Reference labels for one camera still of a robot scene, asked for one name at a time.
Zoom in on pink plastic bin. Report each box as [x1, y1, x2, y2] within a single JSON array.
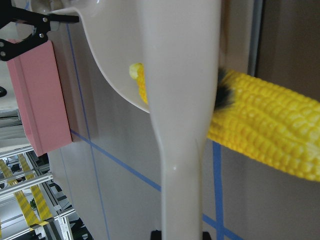
[[7, 40, 72, 156]]

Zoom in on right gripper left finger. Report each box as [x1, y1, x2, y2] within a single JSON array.
[[150, 230, 162, 240]]

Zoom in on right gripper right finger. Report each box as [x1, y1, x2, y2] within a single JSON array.
[[202, 231, 211, 240]]

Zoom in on beige hand brush black bristles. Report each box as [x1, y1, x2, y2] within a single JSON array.
[[141, 0, 230, 240]]

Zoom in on yellow toy corn cob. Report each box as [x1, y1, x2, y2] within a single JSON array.
[[128, 62, 320, 183]]

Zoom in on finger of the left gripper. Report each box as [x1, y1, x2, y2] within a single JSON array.
[[0, 4, 80, 28], [0, 23, 58, 62]]

